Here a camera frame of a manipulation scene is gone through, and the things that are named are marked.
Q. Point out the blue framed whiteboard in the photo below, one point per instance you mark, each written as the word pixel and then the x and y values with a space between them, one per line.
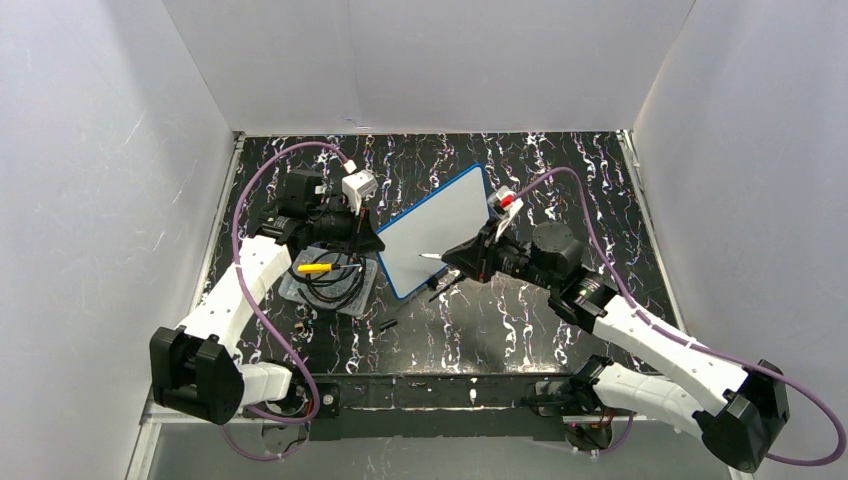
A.
pixel 445 218

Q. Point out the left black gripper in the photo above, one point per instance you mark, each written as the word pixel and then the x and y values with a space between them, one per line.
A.
pixel 357 225

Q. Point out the yellow handled screwdriver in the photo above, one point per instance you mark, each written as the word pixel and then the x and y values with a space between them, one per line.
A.
pixel 320 268

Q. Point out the black marker cap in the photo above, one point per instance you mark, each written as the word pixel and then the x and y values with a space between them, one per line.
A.
pixel 387 324

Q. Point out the orange handled screwdriver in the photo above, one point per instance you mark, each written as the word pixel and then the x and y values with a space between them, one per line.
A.
pixel 442 283

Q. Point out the clear plastic box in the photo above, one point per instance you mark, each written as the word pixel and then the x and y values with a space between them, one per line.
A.
pixel 343 291

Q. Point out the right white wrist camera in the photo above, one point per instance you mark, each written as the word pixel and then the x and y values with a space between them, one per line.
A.
pixel 505 206

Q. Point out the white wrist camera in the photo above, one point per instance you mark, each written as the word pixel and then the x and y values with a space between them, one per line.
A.
pixel 357 188
pixel 505 206

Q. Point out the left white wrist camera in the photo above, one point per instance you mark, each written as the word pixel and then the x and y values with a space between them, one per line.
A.
pixel 357 188

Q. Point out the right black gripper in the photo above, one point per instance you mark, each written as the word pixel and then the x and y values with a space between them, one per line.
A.
pixel 485 252

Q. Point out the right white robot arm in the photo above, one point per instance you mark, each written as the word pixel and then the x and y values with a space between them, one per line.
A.
pixel 737 412

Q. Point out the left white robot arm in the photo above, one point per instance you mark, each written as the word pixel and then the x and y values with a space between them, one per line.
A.
pixel 192 364

